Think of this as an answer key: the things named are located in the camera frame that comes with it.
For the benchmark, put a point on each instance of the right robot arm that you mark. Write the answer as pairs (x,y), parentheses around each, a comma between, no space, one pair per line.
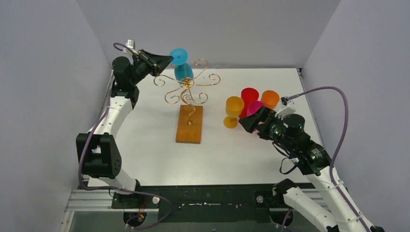
(342,214)

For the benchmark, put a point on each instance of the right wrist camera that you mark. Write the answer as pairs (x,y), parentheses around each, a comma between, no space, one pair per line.
(286,109)

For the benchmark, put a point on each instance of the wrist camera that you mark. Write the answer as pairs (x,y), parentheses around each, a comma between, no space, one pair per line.
(130,45)
(286,109)

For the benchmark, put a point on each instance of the magenta wine glass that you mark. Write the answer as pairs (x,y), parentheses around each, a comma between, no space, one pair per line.
(253,107)

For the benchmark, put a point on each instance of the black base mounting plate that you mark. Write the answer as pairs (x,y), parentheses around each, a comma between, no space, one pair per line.
(148,206)

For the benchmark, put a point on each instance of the blue wine glass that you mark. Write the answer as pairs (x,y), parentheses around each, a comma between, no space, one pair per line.
(182,69)

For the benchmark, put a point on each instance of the orange wine glass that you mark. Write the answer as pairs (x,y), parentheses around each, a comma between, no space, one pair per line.
(270,99)

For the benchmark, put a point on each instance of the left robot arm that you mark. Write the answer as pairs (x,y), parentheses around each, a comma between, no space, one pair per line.
(98,154)

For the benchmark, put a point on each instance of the yellow wine glass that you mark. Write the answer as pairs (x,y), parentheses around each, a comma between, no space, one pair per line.
(233,108)

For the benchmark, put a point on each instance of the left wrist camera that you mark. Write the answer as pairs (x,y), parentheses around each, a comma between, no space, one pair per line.
(130,45)

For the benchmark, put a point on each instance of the red wine glass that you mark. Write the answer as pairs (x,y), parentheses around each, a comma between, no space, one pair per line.
(248,95)

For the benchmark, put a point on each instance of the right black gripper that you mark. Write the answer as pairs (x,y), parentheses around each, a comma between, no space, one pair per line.
(252,122)

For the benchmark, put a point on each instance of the gold wire rack wooden base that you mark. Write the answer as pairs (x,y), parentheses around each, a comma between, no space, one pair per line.
(190,116)

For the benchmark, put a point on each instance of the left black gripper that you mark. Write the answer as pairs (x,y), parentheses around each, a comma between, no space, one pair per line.
(146,62)

